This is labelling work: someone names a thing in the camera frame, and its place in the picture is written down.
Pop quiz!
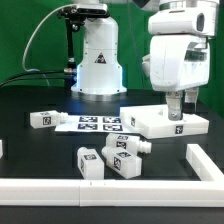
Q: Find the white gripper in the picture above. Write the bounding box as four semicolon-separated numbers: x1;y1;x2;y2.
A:
142;34;210;121

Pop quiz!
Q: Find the white square table top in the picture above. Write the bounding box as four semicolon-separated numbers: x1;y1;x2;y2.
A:
120;104;209;139

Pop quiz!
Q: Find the paper sheet with markers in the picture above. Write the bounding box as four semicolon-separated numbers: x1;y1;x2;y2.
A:
55;115;136;133

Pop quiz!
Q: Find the white L-shaped fence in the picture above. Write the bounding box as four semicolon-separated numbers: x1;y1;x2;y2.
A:
0;144;224;207

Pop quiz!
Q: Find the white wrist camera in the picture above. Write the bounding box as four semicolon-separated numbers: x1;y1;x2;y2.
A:
148;9;216;36

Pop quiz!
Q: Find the grey cable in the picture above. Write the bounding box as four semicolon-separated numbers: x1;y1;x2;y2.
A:
21;3;75;87

